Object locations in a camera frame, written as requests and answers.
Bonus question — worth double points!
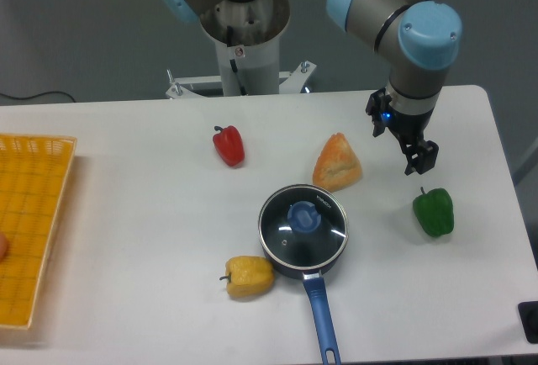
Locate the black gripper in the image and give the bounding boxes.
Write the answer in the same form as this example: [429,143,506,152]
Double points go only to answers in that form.
[365,89,439,176]

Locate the glass pot lid blue knob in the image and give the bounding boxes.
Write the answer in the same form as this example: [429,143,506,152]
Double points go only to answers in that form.
[258,184,348,272]

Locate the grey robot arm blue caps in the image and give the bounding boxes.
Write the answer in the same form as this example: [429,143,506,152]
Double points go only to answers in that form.
[163,0,462,174]

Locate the orange bread wedge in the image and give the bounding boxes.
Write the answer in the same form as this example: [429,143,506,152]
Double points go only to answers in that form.
[312,133,362,192]

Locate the green bell pepper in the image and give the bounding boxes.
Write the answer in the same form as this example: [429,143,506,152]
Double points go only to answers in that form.
[413,187,455,238]

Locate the red bell pepper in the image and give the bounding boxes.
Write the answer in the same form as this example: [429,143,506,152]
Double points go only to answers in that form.
[213,125,245,167]

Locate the yellow bell pepper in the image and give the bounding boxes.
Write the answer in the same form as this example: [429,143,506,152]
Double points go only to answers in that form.
[219,256,274,299]

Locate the black box at table edge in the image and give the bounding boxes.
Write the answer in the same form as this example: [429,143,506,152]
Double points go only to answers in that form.
[518,301,538,344]

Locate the yellow woven basket tray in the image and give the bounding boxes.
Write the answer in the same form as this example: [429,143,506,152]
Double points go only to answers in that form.
[1,134,77,330]

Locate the dark saucepan blue handle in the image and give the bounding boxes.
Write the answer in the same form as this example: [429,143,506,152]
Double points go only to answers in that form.
[262,248,343,364]

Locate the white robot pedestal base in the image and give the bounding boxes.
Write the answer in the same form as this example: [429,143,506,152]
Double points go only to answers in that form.
[166,0,317,99]

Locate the black cable on floor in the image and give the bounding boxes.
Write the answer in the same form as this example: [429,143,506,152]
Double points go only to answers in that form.
[0,90,77,103]

